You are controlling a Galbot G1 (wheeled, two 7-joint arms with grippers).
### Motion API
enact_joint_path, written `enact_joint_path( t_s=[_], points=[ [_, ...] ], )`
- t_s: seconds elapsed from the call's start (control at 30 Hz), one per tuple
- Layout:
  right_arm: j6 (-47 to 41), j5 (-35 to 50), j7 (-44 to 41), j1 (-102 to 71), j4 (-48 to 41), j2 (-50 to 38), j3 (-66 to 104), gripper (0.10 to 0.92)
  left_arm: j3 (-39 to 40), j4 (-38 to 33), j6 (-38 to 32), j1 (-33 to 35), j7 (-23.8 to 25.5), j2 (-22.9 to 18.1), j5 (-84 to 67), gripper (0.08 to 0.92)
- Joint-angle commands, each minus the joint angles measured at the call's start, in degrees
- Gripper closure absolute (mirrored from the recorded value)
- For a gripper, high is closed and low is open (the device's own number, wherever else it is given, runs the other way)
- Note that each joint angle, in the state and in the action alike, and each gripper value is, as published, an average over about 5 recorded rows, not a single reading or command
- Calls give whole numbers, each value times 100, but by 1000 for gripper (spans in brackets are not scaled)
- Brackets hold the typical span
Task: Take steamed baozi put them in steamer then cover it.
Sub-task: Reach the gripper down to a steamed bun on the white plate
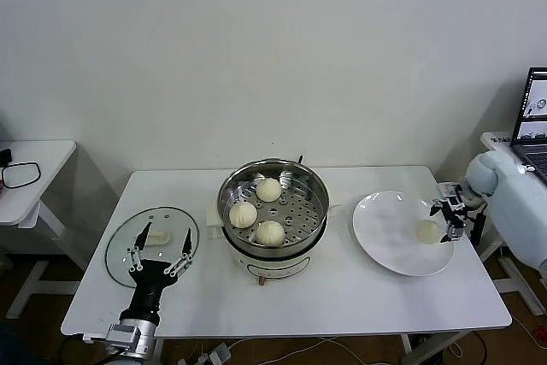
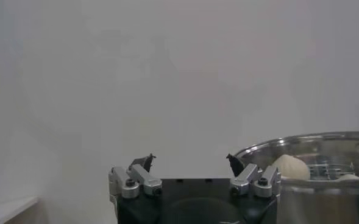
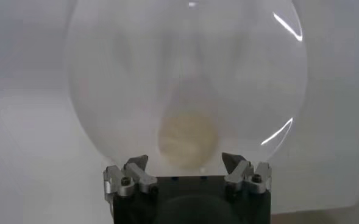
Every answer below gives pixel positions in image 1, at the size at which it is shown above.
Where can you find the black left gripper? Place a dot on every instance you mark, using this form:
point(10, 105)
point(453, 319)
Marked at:
point(151, 281)

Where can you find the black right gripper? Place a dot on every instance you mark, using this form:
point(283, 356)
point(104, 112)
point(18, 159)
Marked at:
point(454, 216)

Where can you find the white steamed baozi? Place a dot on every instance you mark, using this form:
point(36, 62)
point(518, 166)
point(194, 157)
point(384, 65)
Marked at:
point(270, 232)
point(426, 231)
point(242, 214)
point(268, 189)

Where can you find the round glass pot lid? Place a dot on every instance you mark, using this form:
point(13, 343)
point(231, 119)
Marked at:
point(117, 237)

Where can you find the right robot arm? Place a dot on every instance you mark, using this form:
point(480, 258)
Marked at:
point(517, 211)

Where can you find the perforated steel steamer basket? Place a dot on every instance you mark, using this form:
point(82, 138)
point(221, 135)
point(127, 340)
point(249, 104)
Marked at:
point(299, 215)

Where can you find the white round plate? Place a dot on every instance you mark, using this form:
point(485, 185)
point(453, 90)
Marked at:
point(384, 232)

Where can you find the white side desk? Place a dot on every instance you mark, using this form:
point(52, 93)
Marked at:
point(47, 160)
point(495, 139)

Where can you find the white electric cooker pot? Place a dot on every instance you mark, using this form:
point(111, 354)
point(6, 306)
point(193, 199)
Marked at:
point(273, 267)

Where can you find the white floor power strip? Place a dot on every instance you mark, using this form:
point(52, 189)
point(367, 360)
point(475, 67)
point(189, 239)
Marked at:
point(220, 354)

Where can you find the small red floor object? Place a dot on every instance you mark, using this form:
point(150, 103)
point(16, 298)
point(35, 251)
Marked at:
point(539, 331)

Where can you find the open grey laptop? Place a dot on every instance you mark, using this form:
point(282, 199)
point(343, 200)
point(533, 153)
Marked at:
point(534, 95)

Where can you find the small black adapter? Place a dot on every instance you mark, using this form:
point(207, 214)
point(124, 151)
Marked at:
point(4, 156)

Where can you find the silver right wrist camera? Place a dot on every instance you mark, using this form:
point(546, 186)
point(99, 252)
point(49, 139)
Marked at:
point(451, 194)

